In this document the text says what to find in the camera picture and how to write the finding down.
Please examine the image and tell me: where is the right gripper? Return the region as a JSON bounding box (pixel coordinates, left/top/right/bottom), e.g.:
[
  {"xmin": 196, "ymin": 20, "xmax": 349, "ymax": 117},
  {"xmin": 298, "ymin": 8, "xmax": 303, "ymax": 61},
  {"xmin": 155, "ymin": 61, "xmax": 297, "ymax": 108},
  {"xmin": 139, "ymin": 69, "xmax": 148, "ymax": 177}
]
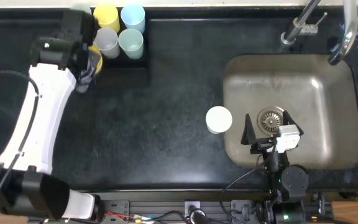
[{"xmin": 240, "ymin": 110, "xmax": 304, "ymax": 156}]

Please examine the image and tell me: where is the yellow cup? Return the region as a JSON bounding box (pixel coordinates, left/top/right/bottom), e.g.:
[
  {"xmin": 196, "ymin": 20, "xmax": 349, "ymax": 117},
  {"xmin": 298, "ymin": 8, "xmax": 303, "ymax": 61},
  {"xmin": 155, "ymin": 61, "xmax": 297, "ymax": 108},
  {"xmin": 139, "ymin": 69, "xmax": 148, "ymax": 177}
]
[
  {"xmin": 88, "ymin": 45, "xmax": 104, "ymax": 75},
  {"xmin": 93, "ymin": 3, "xmax": 121, "ymax": 34}
]

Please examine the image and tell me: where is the white cup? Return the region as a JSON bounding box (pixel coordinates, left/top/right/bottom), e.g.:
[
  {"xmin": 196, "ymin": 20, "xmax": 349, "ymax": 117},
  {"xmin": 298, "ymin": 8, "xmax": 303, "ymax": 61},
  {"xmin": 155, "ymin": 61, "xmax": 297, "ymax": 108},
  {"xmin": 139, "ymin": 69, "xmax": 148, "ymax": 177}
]
[{"xmin": 205, "ymin": 105, "xmax": 233, "ymax": 135}]

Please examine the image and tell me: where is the steel sink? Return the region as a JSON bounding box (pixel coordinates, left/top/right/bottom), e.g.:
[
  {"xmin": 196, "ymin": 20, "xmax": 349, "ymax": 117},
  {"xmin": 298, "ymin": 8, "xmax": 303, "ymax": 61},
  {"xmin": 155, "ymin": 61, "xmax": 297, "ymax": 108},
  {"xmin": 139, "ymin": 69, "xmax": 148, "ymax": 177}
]
[{"xmin": 222, "ymin": 54, "xmax": 358, "ymax": 170}]

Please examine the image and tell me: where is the steel tap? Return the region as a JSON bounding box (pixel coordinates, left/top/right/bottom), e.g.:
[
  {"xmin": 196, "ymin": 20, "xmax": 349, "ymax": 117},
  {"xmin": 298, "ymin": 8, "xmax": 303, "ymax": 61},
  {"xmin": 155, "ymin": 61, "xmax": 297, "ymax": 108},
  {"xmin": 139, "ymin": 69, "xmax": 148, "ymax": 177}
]
[{"xmin": 280, "ymin": 0, "xmax": 358, "ymax": 66}]

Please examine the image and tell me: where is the black tray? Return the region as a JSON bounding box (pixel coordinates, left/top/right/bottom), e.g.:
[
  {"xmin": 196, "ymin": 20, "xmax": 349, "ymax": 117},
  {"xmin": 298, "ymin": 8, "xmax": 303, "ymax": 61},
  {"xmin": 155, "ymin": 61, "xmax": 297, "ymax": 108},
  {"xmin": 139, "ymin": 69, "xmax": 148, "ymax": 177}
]
[{"xmin": 67, "ymin": 6, "xmax": 150, "ymax": 88}]

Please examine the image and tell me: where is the blue cup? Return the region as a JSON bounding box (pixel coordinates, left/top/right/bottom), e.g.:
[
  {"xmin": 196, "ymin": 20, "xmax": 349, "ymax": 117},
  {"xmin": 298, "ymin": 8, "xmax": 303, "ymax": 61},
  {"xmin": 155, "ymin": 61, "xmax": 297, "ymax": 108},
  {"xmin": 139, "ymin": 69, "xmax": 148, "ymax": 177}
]
[{"xmin": 120, "ymin": 3, "xmax": 146, "ymax": 34}]

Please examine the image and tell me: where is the grey cup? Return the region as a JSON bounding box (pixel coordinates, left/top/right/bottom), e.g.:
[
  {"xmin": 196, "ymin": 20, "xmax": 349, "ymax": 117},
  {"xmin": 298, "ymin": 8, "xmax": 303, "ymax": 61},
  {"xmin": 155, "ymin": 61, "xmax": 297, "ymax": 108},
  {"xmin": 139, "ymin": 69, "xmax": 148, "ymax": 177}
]
[{"xmin": 93, "ymin": 27, "xmax": 121, "ymax": 59}]

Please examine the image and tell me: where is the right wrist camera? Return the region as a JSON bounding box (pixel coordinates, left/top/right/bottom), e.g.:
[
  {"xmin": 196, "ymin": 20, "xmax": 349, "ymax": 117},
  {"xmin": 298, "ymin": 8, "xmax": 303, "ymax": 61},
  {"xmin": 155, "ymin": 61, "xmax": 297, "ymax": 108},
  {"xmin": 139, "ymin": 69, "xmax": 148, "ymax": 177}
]
[{"xmin": 274, "ymin": 124, "xmax": 301, "ymax": 154}]

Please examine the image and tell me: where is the black cable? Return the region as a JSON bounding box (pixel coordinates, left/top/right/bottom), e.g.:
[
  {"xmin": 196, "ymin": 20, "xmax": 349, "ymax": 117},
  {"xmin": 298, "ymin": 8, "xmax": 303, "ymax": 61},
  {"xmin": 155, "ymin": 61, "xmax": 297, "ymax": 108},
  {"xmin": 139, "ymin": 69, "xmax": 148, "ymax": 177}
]
[
  {"xmin": 0, "ymin": 70, "xmax": 40, "ymax": 224},
  {"xmin": 219, "ymin": 139, "xmax": 278, "ymax": 224}
]

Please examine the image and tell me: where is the mounting rail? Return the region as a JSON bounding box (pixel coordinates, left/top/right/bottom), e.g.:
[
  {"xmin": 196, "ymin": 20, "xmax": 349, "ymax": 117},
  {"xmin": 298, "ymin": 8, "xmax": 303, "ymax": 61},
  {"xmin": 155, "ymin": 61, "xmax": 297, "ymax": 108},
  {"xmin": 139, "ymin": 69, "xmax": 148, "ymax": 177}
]
[{"xmin": 99, "ymin": 191, "xmax": 335, "ymax": 224}]

